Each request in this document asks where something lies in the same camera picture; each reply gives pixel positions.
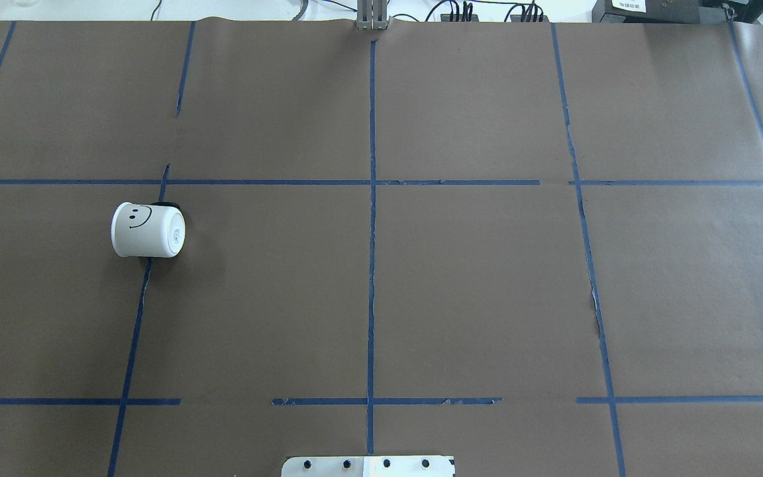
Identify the black power strip left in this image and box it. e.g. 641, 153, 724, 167
437, 1, 478, 23

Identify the black power strip right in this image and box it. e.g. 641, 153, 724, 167
505, 1, 548, 23

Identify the white metal base plate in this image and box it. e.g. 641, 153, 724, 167
281, 455, 456, 476

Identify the grey aluminium frame post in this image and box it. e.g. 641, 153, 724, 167
356, 0, 389, 31

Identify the black electronics box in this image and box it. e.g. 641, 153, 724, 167
591, 1, 735, 25

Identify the black power strip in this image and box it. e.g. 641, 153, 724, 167
505, 1, 548, 23
437, 1, 478, 23

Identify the white smiley face mug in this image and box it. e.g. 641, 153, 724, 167
110, 202, 187, 258

